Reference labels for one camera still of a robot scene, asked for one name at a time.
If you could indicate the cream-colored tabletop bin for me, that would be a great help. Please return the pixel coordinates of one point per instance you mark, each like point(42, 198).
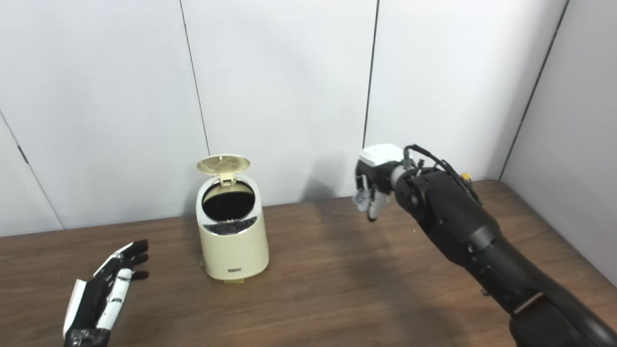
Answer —
point(234, 253)

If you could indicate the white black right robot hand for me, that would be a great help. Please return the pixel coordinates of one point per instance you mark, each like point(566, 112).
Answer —
point(381, 156)

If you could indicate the white paper ball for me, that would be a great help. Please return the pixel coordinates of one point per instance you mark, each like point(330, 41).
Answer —
point(361, 201)

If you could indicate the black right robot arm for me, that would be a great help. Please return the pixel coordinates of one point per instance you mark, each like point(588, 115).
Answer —
point(462, 226)

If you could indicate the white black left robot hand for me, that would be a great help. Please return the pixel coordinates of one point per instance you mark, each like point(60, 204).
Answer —
point(91, 303)

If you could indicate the round cream bin lid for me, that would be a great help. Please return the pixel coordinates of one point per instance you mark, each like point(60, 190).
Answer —
point(223, 164)

